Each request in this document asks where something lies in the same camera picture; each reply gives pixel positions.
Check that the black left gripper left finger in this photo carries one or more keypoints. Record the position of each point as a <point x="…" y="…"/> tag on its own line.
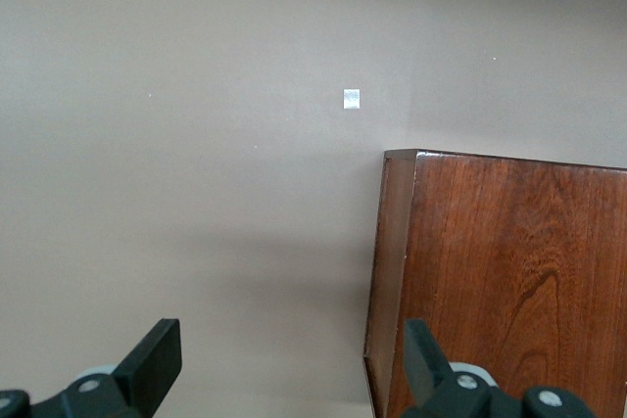
<point x="147" y="369"/>

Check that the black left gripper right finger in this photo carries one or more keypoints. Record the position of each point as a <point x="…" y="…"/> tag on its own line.
<point x="426" y="374"/>

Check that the dark brown wooden cabinet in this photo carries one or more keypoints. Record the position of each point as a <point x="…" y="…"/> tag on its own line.
<point x="514" y="266"/>

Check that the small tape patch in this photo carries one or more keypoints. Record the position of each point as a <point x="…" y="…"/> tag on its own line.
<point x="351" y="98"/>

